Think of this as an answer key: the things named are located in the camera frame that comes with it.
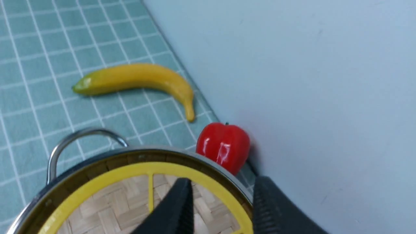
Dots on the red toy bell pepper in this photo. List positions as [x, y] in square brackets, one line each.
[226, 144]

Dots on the woven bamboo steamer lid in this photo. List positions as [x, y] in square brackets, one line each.
[97, 191]

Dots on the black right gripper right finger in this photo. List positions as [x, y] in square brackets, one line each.
[274, 213]

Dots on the green checkered tablecloth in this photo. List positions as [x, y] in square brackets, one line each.
[46, 47]

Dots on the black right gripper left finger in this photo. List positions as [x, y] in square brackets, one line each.
[174, 214]

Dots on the yellow toy banana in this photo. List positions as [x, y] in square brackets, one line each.
[138, 75]

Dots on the bamboo steamer basket yellow rim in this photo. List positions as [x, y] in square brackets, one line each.
[107, 165]

